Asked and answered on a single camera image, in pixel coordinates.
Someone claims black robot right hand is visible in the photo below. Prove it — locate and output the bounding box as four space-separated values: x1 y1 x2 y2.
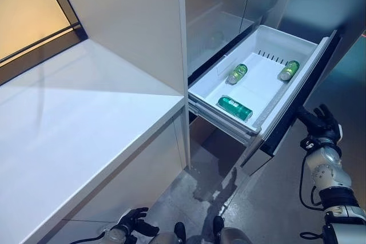
297 103 341 143

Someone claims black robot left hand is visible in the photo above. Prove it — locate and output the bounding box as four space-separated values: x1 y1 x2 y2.
118 207 160 238

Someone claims grey fridge drawer front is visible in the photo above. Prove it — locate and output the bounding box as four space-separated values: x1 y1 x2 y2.
238 28 343 177

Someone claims grey fridge drawer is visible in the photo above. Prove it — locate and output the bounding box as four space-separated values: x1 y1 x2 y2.
188 115 244 170
238 28 343 177

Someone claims dark green drink can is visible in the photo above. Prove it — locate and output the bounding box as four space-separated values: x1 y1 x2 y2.
217 94 254 121

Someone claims grey fridge bottom drawer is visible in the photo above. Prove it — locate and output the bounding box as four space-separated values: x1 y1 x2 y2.
188 115 244 170

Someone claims robot left leg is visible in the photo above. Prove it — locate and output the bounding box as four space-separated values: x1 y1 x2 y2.
158 221 188 244

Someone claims robot leg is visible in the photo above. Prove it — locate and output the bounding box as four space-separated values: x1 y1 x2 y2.
213 215 249 244
158 221 188 244

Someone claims white counter cabinet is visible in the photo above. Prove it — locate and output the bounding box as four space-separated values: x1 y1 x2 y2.
0 38 191 244

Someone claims light green drink can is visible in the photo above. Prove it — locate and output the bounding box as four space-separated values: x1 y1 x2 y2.
277 60 300 82

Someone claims white plastic drawer bin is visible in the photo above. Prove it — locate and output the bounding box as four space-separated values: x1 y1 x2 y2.
187 25 325 135

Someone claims robot right leg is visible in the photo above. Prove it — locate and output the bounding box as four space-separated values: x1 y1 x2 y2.
213 215 249 244

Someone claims light green drink bottle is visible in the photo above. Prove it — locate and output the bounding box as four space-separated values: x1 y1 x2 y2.
226 63 248 85

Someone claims tall white cabinet panel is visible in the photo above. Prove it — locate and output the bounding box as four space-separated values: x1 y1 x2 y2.
54 0 192 170

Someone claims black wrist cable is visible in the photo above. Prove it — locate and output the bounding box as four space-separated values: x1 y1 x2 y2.
299 139 324 210

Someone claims black window frame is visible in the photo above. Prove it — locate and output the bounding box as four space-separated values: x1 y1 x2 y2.
0 0 89 69

